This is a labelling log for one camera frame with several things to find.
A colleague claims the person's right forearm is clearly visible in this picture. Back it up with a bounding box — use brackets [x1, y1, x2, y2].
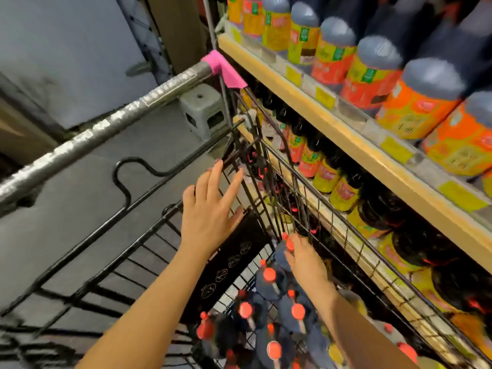
[318, 282, 420, 369]

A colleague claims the row of large orange-labelled bottles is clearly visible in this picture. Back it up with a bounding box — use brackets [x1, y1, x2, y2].
[226, 0, 492, 198]

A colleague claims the person's right hand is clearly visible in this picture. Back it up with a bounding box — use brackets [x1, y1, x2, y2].
[284, 232, 332, 301]

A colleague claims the row of yellow price labels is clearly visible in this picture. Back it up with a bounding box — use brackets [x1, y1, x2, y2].
[230, 27, 490, 213]

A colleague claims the pink handle end cap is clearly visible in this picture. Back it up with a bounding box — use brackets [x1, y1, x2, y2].
[201, 50, 248, 90]

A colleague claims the wooden shelf board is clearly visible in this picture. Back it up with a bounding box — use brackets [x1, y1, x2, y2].
[218, 33, 492, 274]
[234, 121, 492, 367]

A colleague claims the red-capped dark sauce bottle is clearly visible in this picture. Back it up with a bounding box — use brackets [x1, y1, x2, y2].
[274, 233, 296, 271]

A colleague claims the grey flat panel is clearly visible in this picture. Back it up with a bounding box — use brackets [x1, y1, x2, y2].
[0, 0, 159, 130]

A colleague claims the black wire shopping cart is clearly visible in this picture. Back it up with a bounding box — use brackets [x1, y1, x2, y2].
[0, 86, 492, 369]

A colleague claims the pile of dark sauce bottles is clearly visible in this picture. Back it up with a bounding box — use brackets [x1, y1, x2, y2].
[194, 248, 446, 369]

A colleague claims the grey metal shelf post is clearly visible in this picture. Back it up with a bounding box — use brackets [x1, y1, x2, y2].
[201, 0, 236, 129]

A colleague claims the grey cart handle bar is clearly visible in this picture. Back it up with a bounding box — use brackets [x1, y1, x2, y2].
[0, 61, 214, 212]

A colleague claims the row of small dark bottles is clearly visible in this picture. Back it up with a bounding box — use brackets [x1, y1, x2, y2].
[246, 82, 492, 360]

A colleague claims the person's left hand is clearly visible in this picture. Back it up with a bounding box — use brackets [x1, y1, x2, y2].
[179, 159, 245, 262]

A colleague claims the person's left forearm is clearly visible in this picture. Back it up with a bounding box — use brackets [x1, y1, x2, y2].
[75, 242, 220, 369]

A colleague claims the black cart seat flap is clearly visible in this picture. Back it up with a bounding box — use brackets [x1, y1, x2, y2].
[180, 210, 272, 324]

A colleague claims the grey plastic stool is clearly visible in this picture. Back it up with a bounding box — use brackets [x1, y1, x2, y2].
[179, 84, 228, 142]

